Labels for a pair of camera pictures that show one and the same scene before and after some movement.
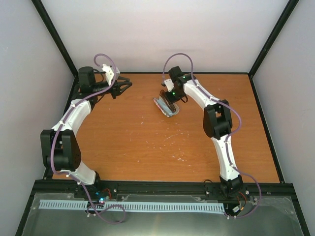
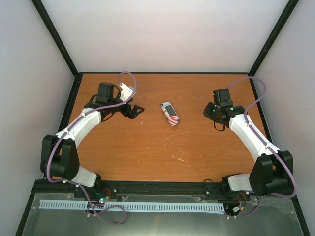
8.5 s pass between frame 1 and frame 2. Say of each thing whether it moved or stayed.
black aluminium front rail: stayed
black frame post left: stayed
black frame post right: stayed
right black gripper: moved
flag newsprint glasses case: moved
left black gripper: moved
